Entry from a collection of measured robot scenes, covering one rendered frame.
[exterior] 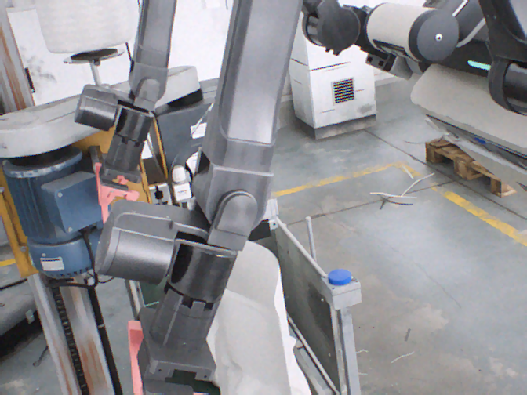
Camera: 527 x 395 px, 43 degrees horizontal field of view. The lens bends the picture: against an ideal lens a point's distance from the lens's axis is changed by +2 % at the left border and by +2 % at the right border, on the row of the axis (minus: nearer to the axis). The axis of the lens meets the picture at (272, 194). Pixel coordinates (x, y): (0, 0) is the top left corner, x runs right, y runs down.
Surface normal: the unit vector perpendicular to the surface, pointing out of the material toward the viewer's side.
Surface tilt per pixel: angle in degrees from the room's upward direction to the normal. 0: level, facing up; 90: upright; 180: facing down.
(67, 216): 90
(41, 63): 90
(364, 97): 90
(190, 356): 29
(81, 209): 90
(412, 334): 0
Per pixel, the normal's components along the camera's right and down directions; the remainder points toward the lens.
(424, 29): 0.29, 0.33
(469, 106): -0.72, -0.54
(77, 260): 0.50, 0.29
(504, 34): -0.81, 0.58
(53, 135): 0.70, 0.18
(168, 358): 0.34, -0.91
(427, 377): -0.14, -0.91
